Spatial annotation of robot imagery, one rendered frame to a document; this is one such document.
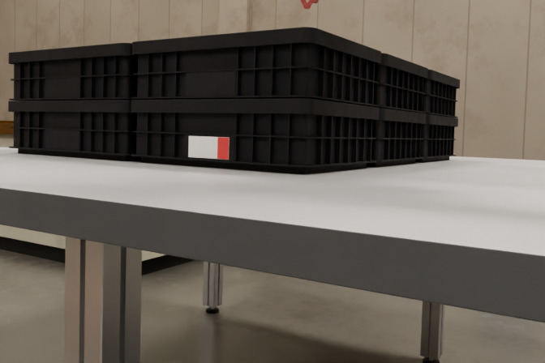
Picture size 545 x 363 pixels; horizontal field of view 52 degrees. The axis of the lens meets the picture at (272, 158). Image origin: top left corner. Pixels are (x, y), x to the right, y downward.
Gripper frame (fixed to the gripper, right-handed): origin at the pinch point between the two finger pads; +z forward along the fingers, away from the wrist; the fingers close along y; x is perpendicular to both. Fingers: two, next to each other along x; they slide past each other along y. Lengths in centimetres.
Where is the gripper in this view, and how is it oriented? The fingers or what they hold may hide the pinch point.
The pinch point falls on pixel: (310, 2)
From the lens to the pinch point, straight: 133.4
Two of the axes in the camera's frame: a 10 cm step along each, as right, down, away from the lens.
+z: -0.1, 10.0, 0.5
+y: 1.9, 0.5, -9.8
